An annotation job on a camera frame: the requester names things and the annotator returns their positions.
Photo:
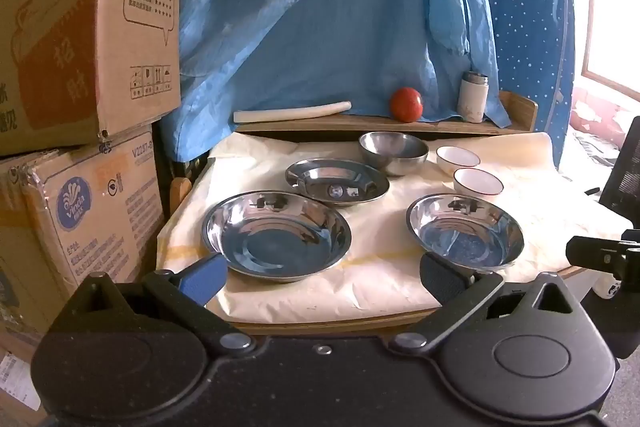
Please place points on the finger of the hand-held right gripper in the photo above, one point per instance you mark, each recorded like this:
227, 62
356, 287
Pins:
597, 252

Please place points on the medium stainless steel plate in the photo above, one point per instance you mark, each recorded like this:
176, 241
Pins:
465, 237

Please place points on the stainless steel bowl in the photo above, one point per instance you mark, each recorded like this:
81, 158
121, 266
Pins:
392, 152

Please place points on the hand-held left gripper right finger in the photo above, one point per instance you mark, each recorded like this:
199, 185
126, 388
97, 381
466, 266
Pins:
442, 281

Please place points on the white bowl with red rim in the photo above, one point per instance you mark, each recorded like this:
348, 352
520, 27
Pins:
457, 158
477, 183

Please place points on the light blue cloth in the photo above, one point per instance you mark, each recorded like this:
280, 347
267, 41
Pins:
300, 7

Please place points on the red tomato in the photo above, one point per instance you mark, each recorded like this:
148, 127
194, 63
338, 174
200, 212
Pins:
406, 105

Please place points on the cardboard box with blue logo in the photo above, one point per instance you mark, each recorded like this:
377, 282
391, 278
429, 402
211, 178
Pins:
100, 217

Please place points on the window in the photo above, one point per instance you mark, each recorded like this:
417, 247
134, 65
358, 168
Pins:
612, 7

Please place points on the blue dotted fabric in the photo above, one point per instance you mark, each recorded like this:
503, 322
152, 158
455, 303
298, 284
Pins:
530, 32

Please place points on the white thermos bottle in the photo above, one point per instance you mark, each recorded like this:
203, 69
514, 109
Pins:
472, 99

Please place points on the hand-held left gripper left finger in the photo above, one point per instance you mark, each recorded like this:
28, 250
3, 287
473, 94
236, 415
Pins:
204, 281

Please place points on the large printed cardboard box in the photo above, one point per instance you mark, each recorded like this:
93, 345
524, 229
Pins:
75, 32

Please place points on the white paper roll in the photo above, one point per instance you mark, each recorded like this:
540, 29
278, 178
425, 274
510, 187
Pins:
290, 113

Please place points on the small stainless steel plate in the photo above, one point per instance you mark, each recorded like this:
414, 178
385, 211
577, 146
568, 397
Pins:
337, 184

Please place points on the black mesh chair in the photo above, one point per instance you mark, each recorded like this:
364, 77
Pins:
622, 177

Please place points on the wooden shelf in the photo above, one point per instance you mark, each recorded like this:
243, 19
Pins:
345, 124

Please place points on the large stainless steel plate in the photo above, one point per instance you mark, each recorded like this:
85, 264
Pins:
275, 242

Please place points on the cardboard box with white label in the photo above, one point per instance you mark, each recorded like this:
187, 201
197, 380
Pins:
15, 377

